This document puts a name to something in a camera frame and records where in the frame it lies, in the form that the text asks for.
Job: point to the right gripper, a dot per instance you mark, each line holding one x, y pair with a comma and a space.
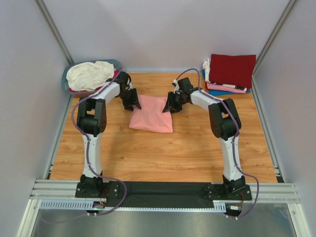
170, 105

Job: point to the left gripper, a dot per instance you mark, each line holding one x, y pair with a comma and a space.
128, 105

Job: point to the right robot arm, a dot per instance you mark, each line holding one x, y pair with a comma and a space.
225, 125

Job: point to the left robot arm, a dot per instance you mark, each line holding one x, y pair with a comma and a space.
91, 122

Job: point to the magenta t-shirt in basket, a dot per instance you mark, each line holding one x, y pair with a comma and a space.
81, 91

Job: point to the grey laundry basket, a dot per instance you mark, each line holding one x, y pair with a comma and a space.
64, 82

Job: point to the white folded t-shirt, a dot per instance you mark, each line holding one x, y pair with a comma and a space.
206, 67

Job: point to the cream white t-shirt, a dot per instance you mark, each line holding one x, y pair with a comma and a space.
89, 76

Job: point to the pink printed folded t-shirt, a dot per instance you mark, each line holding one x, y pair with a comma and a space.
226, 88

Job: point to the dark red folded t-shirt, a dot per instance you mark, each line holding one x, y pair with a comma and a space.
234, 70

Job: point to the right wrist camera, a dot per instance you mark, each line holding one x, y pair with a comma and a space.
175, 83

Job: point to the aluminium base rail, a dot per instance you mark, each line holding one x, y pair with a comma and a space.
54, 194

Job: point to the left aluminium frame post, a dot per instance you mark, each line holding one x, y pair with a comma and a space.
51, 25

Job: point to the aluminium frame post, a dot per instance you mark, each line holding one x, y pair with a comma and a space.
51, 25
275, 32

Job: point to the right aluminium frame post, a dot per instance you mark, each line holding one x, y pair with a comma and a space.
275, 32

